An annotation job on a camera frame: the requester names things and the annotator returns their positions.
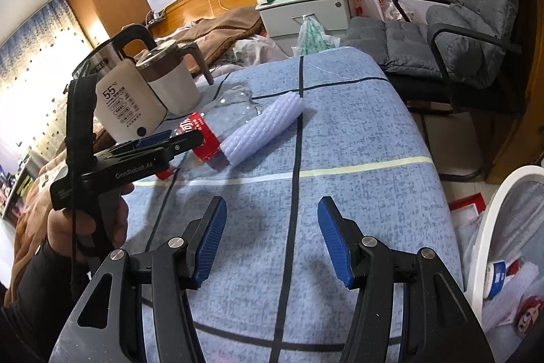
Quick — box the patterned curtain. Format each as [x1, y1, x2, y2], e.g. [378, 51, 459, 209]
[1, 0, 91, 159]

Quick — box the white foam fruit net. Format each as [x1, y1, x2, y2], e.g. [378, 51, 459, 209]
[220, 92, 305, 167]

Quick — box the blue checked tablecloth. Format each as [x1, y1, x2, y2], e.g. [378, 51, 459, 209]
[145, 48, 462, 362]

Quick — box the left hand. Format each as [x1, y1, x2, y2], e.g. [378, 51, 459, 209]
[47, 183, 135, 257]

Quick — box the white brown mug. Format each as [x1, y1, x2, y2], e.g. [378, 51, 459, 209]
[136, 39, 214, 115]

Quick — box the white blue yogurt tub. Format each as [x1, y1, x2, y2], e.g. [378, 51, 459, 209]
[483, 258, 522, 299]

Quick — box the red cartoon can front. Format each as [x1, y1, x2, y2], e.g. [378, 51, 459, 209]
[514, 296, 543, 337]

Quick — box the white electric kettle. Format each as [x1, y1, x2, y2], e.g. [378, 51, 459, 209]
[72, 24, 167, 143]

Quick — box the grey padded armchair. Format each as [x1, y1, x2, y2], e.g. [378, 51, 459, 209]
[341, 0, 518, 88]

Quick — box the white bedside cabinet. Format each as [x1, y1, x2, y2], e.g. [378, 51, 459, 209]
[255, 0, 351, 56]

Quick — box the white trash bin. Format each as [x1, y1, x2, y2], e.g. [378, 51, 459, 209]
[458, 165, 543, 362]

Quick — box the green white plastic bag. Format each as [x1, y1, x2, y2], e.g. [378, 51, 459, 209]
[292, 16, 340, 57]

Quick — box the clear cola bottle red cap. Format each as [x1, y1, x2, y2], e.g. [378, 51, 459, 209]
[164, 84, 265, 171]

